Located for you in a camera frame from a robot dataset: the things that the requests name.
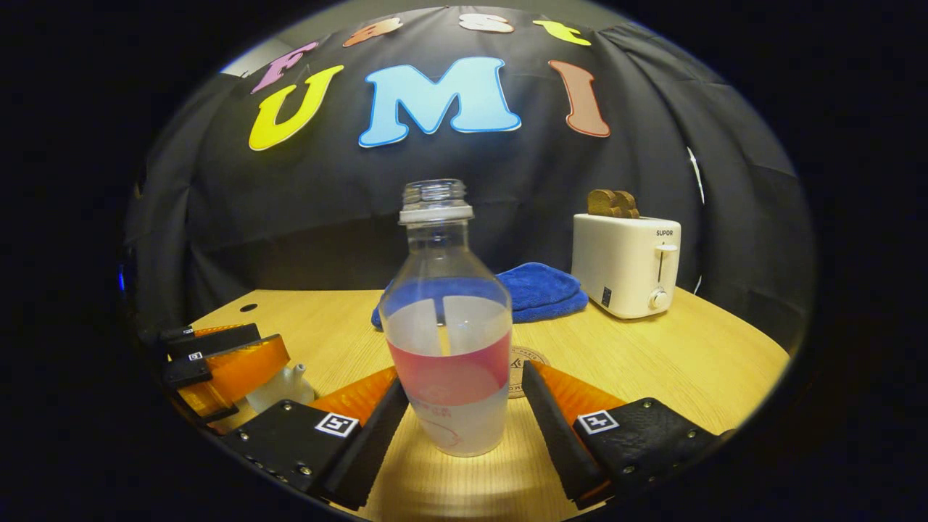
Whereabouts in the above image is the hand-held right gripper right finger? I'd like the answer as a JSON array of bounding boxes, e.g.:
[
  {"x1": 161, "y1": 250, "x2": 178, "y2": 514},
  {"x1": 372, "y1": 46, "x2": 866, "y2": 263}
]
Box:
[{"x1": 521, "y1": 360, "x2": 734, "y2": 511}]

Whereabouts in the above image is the blue folded towel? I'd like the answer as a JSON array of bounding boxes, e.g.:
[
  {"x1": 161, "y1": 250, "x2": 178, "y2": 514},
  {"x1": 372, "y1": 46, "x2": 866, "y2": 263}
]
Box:
[{"x1": 371, "y1": 262, "x2": 590, "y2": 331}]

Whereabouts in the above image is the white ceramic teacup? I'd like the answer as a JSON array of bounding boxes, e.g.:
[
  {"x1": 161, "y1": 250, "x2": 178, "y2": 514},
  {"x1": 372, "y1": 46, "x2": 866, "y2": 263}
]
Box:
[{"x1": 245, "y1": 362, "x2": 317, "y2": 415}]

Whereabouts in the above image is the clear water bottle pink label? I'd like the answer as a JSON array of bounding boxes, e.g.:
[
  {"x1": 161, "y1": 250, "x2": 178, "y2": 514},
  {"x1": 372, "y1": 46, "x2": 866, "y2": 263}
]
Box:
[{"x1": 378, "y1": 179, "x2": 514, "y2": 458}]

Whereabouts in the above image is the round wooden coaster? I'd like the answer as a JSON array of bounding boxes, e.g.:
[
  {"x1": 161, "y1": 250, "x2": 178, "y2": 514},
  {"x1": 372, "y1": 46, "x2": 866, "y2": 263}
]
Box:
[{"x1": 507, "y1": 346, "x2": 551, "y2": 399}]

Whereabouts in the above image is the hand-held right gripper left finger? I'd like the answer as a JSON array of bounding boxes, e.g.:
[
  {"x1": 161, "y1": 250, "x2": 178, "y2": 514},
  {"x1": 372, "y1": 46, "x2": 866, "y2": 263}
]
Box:
[{"x1": 217, "y1": 365, "x2": 411, "y2": 511}]

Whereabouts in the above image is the white toaster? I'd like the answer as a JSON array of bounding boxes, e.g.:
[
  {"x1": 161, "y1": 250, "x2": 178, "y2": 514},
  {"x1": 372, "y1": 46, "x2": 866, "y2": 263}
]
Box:
[{"x1": 571, "y1": 214, "x2": 683, "y2": 320}]

